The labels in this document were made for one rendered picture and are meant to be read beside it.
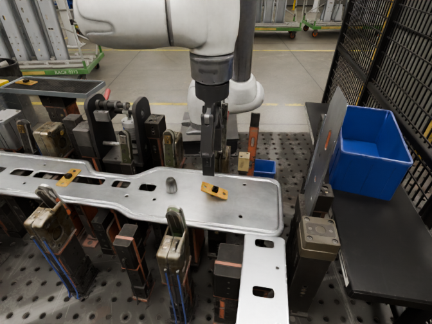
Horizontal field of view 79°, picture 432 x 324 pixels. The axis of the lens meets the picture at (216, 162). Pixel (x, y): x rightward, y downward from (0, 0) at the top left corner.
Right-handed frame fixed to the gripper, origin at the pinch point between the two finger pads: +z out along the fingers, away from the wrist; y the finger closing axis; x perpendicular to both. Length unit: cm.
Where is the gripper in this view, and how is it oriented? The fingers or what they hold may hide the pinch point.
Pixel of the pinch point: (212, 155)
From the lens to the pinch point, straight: 68.1
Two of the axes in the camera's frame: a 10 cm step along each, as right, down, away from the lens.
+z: 0.0, 8.0, 6.0
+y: -1.6, 6.0, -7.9
